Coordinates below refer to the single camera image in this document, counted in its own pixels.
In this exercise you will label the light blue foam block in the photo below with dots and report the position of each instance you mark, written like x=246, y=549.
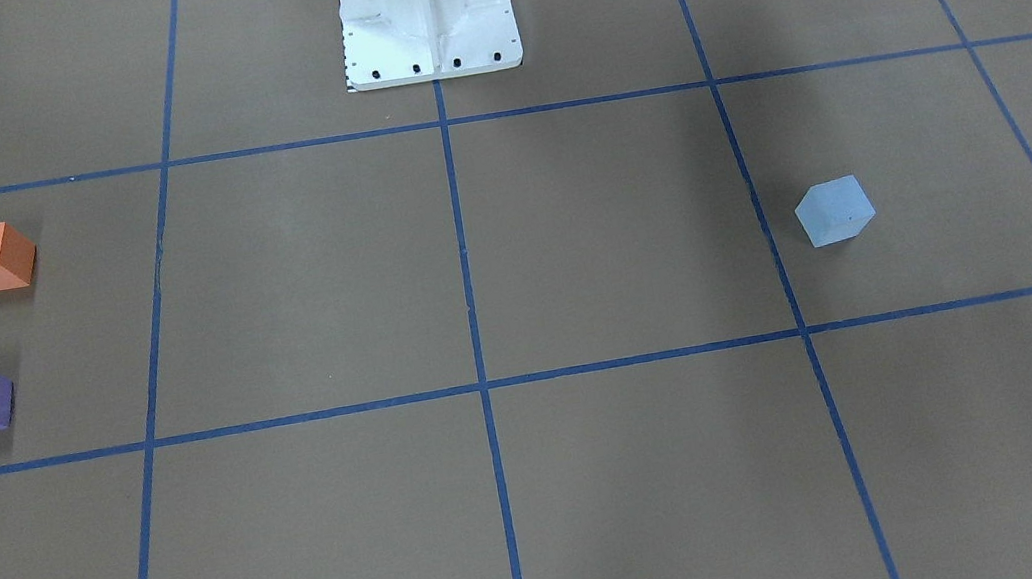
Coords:
x=834, y=211

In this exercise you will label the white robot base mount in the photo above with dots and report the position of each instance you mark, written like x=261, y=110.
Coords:
x=394, y=43

